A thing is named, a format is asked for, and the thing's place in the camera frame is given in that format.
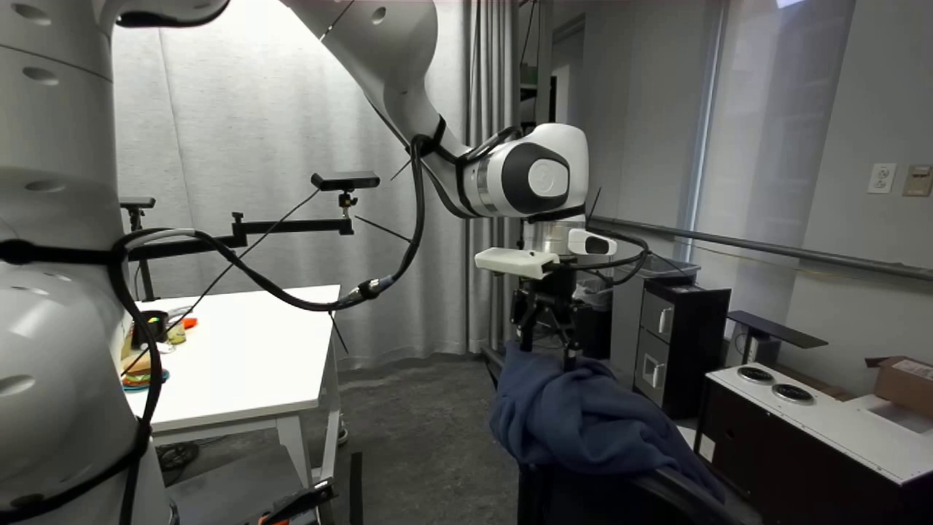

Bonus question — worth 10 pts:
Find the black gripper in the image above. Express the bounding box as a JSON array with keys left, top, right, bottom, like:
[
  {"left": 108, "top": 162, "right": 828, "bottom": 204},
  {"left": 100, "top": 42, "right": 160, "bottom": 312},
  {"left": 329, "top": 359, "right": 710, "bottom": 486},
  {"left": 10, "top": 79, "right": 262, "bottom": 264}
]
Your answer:
[{"left": 510, "top": 257, "right": 589, "bottom": 367}]

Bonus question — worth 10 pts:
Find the blue jersey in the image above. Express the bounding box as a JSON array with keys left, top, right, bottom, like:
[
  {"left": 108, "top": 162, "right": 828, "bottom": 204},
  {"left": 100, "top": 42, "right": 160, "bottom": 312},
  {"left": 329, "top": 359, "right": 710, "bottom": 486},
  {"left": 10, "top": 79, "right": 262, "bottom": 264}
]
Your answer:
[{"left": 487, "top": 346, "right": 729, "bottom": 502}]

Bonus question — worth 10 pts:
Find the black mesh guest chair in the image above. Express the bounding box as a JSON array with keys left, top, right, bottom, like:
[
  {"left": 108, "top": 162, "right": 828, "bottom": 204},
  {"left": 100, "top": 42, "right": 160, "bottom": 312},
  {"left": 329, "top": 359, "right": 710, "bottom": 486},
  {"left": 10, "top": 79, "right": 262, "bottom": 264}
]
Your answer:
[{"left": 513, "top": 454, "right": 768, "bottom": 525}]

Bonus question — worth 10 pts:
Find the black filing cabinet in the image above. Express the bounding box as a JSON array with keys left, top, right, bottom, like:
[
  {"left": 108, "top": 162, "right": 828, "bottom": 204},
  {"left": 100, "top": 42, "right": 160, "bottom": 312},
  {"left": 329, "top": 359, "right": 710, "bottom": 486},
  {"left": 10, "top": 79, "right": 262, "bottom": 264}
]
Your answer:
[{"left": 634, "top": 274, "right": 736, "bottom": 424}]

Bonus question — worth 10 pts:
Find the black slanted shelf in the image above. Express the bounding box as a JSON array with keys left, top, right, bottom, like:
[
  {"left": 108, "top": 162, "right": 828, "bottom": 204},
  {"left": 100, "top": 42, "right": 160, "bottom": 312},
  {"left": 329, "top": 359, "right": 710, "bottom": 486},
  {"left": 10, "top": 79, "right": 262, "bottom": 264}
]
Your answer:
[{"left": 727, "top": 306, "right": 832, "bottom": 370}]

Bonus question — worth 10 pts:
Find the metal shelving rack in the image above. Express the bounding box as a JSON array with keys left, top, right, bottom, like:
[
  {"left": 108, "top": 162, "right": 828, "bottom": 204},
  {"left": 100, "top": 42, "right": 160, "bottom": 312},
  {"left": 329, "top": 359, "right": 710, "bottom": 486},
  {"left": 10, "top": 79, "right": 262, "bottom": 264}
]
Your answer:
[{"left": 510, "top": 0, "right": 560, "bottom": 136}]

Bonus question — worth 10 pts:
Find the white counter top cabinet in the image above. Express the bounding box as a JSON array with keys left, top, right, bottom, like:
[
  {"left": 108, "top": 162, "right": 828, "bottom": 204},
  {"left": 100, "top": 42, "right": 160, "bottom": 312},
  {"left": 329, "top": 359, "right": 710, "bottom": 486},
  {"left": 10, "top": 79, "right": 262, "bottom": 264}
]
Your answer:
[{"left": 697, "top": 359, "right": 933, "bottom": 525}]

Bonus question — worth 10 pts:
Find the white table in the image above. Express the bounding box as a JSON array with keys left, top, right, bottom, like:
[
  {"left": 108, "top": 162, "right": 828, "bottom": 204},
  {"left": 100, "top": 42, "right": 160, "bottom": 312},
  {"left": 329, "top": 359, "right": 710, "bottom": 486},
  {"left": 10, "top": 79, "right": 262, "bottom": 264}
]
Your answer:
[{"left": 113, "top": 284, "right": 347, "bottom": 525}]

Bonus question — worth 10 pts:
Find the cardboard box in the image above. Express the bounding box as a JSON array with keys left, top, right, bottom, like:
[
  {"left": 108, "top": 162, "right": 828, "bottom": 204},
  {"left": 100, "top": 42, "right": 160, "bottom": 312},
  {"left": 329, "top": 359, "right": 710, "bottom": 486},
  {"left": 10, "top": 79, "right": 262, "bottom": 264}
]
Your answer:
[{"left": 863, "top": 354, "right": 933, "bottom": 420}]

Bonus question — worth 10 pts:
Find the grey curtain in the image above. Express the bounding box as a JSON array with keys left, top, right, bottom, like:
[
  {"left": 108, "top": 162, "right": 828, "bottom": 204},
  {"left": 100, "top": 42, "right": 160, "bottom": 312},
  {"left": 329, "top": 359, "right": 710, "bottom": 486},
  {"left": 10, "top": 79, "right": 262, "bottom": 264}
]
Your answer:
[{"left": 111, "top": 0, "right": 526, "bottom": 370}]

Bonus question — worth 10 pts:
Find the plate with toy food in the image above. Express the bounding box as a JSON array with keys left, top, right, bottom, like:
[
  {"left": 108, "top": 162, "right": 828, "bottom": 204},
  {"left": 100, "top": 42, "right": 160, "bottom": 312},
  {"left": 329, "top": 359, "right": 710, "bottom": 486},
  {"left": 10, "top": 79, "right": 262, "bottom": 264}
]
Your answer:
[{"left": 116, "top": 341, "right": 172, "bottom": 394}]

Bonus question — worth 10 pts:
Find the black tripod stand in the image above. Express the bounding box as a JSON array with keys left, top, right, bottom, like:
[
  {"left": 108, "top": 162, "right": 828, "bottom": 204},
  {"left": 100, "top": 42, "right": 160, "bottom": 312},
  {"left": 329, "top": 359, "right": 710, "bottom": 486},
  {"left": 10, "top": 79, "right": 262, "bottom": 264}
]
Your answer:
[{"left": 116, "top": 194, "right": 160, "bottom": 303}]

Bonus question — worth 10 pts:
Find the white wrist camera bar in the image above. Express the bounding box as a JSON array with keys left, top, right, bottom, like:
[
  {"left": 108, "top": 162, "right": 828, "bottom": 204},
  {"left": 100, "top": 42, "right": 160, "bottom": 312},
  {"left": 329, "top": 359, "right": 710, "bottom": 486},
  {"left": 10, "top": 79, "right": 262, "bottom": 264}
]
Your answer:
[{"left": 472, "top": 246, "right": 560, "bottom": 284}]

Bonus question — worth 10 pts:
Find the thin black camera cable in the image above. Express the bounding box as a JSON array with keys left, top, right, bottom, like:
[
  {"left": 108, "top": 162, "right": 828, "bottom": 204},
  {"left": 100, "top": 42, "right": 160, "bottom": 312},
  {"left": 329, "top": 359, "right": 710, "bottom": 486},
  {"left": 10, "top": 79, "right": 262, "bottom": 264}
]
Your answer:
[{"left": 580, "top": 225, "right": 653, "bottom": 293}]

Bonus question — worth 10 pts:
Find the black wall rail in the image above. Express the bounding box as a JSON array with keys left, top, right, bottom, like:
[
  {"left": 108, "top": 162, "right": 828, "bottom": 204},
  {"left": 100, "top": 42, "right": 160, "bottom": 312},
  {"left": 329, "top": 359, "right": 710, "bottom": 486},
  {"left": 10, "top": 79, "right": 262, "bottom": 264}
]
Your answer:
[{"left": 586, "top": 213, "right": 933, "bottom": 287}]

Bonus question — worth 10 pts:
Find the black camera on boom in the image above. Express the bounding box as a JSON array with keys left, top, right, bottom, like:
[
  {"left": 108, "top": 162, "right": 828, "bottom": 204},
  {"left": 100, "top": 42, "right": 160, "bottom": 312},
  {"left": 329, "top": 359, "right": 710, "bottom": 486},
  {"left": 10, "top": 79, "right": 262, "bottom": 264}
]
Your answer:
[{"left": 309, "top": 171, "right": 382, "bottom": 213}]

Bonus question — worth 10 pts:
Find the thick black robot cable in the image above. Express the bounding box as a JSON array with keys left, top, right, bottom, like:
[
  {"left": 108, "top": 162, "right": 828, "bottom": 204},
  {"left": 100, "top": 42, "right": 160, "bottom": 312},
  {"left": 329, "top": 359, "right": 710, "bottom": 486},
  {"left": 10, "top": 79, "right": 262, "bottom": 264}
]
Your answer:
[{"left": 0, "top": 136, "right": 431, "bottom": 525}]

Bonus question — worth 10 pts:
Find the beige wall plate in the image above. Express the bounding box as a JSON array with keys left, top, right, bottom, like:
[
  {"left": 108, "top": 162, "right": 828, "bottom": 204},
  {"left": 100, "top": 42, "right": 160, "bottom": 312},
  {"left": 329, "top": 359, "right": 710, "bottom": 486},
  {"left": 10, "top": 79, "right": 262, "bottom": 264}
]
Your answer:
[{"left": 901, "top": 162, "right": 933, "bottom": 203}]

